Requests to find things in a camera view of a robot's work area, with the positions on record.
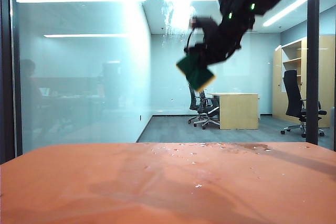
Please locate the dark window frame edge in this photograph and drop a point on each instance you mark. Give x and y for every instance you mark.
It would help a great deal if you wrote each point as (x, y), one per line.
(6, 77)

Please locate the orange table mat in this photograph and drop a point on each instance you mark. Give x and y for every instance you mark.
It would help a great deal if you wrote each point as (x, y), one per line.
(105, 190)

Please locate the black mesh office chair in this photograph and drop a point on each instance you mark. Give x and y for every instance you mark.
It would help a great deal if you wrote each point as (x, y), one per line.
(203, 106)
(193, 100)

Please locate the tall black high-back office chair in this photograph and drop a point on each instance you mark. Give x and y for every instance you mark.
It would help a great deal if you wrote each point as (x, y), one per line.
(292, 95)

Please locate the light wooden shelf cabinet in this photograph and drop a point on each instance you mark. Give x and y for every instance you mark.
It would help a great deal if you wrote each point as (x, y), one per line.
(277, 82)

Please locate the glass window pane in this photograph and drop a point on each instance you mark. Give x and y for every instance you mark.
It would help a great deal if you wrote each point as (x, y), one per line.
(78, 108)

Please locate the black vertical window post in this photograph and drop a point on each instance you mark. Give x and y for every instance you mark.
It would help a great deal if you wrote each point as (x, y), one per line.
(312, 51)

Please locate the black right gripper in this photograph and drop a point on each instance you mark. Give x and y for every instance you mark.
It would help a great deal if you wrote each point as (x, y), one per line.
(225, 40)

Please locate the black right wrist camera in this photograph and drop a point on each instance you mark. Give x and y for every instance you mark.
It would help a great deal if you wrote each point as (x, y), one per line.
(203, 23)

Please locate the yellow sponge with green scourer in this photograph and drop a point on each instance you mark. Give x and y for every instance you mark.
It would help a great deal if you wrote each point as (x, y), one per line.
(195, 73)

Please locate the light wooden office desk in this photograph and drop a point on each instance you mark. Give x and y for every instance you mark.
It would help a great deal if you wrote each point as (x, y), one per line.
(237, 112)

